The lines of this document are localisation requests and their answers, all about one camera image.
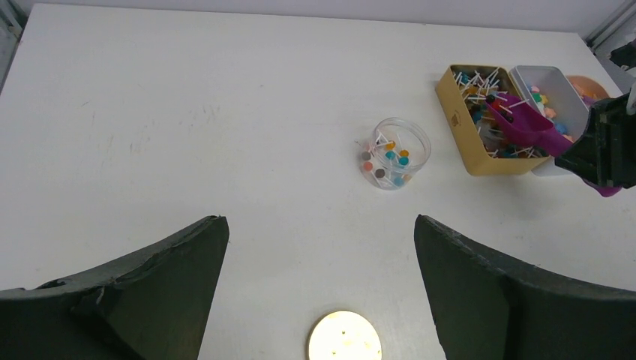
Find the magenta plastic scoop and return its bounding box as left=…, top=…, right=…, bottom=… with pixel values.
left=496, top=97, right=622, bottom=197

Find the pink tray of gummies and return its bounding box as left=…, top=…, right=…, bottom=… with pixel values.
left=566, top=75, right=610, bottom=108

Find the gold tin of lollipops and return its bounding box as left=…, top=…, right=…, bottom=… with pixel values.
left=435, top=64, right=549, bottom=176

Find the gold jar lid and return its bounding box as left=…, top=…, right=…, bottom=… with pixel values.
left=306, top=310, right=383, bottom=360

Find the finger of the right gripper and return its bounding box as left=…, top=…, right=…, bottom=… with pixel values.
left=555, top=94, right=635, bottom=189

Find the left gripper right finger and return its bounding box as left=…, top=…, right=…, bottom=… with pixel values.
left=414, top=215, right=635, bottom=359

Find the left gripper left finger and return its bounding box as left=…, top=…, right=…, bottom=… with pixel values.
left=1, top=216, right=230, bottom=359

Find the clear plastic jar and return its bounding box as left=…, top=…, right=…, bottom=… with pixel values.
left=357, top=117, right=431, bottom=191

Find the white tin of candies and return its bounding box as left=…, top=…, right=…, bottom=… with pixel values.
left=508, top=65, right=593, bottom=178

